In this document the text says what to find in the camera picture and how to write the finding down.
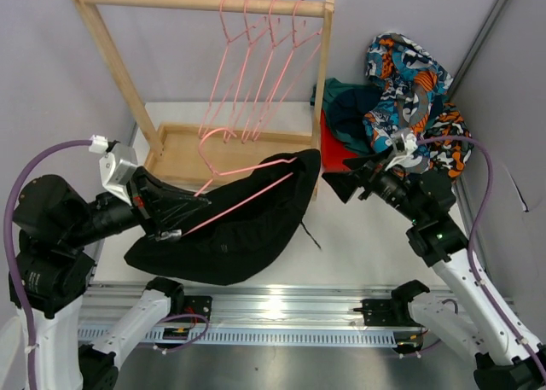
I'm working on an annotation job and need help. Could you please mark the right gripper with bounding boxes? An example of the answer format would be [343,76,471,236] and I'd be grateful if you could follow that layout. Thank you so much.
[321,145,425,224]

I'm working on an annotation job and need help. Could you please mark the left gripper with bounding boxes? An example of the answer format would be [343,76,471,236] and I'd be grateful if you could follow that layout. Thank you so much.
[65,162,210,245]

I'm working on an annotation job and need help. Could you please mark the pink hanger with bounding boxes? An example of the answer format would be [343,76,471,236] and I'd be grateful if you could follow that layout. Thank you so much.
[257,0,322,135]
[222,0,278,143]
[241,0,305,144]
[199,0,257,139]
[181,127,299,237]

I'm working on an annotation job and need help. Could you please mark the navy blue shorts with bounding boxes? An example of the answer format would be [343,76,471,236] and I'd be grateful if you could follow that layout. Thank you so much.
[328,84,385,148]

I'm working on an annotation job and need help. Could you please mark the black shorts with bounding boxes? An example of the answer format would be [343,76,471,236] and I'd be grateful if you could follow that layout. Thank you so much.
[124,148,321,286]

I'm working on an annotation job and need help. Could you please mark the teal green shorts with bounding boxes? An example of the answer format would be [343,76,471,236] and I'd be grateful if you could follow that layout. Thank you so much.
[310,77,376,156]

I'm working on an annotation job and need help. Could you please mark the orange grey camouflage shorts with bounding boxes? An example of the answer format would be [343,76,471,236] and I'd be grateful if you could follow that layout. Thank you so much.
[423,102,473,182]

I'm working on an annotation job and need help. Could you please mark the blue orange patterned shorts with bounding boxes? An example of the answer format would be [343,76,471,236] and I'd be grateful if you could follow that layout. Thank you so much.
[363,32,453,154]

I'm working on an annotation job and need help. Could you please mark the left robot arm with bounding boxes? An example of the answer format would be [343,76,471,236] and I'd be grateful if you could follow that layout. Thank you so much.
[9,167,209,389]

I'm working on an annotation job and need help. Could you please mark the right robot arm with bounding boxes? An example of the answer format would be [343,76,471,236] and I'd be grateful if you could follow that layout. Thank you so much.
[322,158,545,389]

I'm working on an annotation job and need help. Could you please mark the red plastic tray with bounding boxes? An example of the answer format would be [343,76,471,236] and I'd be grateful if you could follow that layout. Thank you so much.
[320,108,372,172]

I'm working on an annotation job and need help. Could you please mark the wooden clothes rack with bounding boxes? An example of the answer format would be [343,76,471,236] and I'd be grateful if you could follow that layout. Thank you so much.
[73,0,335,189]

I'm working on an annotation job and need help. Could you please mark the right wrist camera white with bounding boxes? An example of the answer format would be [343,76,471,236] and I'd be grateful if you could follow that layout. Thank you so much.
[384,127,418,171]

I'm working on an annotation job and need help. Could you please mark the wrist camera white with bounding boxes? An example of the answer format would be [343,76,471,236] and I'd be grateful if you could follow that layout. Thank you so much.
[384,127,418,171]
[89,135,138,205]

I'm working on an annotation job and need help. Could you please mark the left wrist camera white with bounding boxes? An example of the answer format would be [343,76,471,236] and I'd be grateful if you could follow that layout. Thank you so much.
[89,135,138,205]

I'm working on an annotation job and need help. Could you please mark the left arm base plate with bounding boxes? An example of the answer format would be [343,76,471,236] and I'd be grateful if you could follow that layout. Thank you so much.
[183,295,212,324]

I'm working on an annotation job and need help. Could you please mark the aluminium rail frame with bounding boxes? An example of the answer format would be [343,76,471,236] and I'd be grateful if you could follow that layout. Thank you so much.
[42,120,538,390]

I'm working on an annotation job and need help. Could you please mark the slotted cable duct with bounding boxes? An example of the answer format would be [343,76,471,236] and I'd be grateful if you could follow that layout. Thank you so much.
[74,326,444,347]

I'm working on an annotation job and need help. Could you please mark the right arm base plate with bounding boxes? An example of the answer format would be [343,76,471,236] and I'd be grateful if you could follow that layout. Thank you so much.
[352,299,418,327]

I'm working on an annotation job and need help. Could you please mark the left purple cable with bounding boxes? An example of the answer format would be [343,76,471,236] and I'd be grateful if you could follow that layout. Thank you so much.
[3,138,95,390]

